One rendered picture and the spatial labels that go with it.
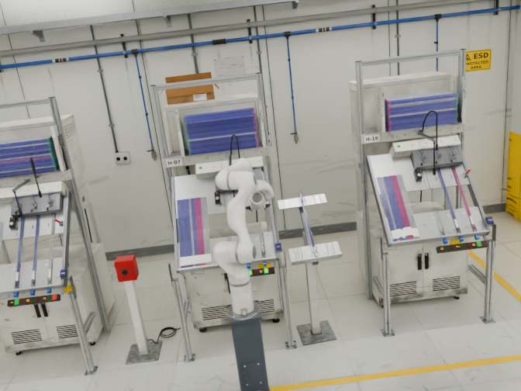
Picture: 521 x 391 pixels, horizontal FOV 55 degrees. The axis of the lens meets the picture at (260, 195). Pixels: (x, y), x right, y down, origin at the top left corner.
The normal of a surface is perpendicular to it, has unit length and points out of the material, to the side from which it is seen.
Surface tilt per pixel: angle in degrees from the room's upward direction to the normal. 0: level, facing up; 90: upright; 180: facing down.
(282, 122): 90
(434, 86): 90
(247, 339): 90
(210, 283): 90
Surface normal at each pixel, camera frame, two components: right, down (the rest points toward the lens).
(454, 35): 0.06, 0.31
